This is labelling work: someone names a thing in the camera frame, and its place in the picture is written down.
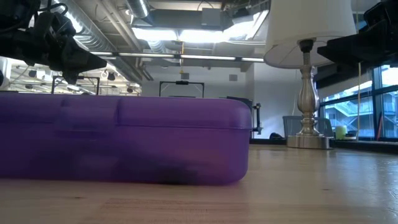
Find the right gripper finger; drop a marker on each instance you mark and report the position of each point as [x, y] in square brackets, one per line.
[354, 59]
[351, 45]

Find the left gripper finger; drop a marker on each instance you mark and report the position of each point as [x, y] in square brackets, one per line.
[77, 53]
[81, 66]

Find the purple plastic supply box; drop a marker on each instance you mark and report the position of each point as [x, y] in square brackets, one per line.
[140, 140]

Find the grey ceiling box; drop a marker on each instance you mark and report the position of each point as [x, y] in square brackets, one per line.
[212, 17]

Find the silver lamp with white shade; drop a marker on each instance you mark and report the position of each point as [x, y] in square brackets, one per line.
[308, 102]

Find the pale green cup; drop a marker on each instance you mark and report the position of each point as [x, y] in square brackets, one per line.
[340, 133]

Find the grey translucent bin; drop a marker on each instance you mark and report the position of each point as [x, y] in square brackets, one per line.
[290, 124]

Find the long ceiling light bar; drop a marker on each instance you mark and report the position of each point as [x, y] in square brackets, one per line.
[202, 57]

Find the silver ventilation duct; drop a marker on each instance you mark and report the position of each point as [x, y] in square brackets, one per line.
[93, 34]

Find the black aluminium table frame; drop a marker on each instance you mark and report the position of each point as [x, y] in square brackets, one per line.
[267, 141]

